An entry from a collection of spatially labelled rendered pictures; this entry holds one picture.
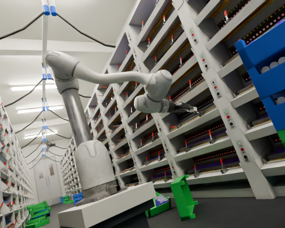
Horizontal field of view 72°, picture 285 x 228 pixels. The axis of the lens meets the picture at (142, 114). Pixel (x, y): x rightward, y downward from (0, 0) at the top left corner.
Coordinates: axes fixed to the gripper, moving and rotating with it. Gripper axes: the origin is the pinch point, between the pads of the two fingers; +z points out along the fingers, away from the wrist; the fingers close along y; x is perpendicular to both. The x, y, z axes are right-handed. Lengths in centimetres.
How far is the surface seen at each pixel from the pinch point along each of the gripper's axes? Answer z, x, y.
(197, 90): 2.8, 11.4, 6.2
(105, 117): -8, 62, -185
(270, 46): -42, -20, 76
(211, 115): 7.1, -7.2, 9.4
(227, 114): 7.1, -11.2, 20.7
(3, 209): -113, -52, -114
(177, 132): 7.1, -7.3, -29.7
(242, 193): 22, -55, 5
